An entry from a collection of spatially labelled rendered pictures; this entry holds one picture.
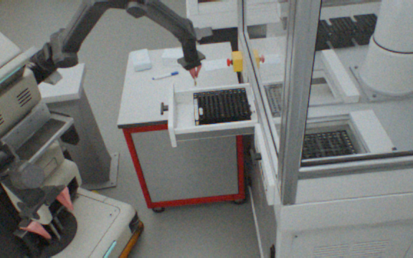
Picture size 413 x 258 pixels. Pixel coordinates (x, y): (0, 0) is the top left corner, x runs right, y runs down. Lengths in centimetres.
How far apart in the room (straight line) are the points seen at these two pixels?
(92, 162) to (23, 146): 110
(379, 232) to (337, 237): 14
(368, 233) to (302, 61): 76
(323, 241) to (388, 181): 34
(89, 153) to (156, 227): 60
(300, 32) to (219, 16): 148
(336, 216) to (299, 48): 63
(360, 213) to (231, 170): 91
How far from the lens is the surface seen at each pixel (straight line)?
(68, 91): 205
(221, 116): 146
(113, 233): 197
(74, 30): 119
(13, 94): 133
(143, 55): 209
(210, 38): 145
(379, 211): 127
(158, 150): 186
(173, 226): 224
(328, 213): 121
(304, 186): 108
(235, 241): 215
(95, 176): 251
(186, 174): 200
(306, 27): 76
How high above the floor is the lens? 186
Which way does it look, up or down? 43 degrees down
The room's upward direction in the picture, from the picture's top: 7 degrees counter-clockwise
